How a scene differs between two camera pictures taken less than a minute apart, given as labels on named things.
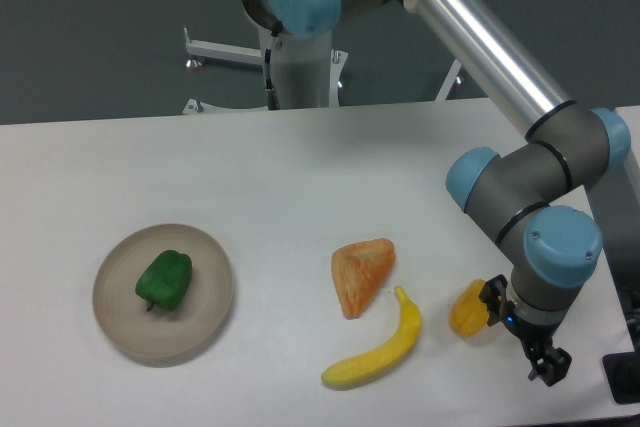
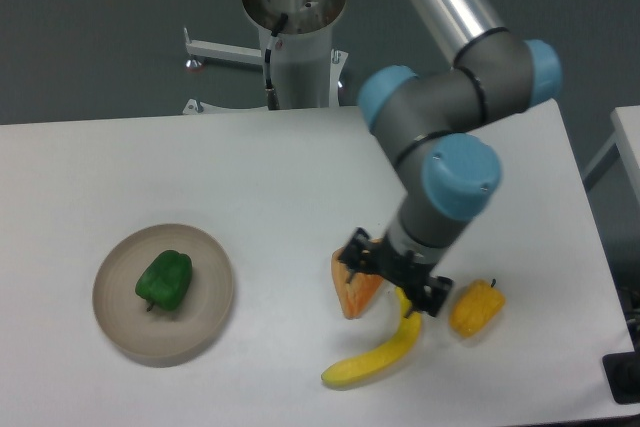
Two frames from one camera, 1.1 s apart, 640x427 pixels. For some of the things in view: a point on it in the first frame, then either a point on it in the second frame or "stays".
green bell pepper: [165, 280] stays
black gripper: [549, 364] -> [402, 269]
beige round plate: [162, 333] stays
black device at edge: [623, 370] stays
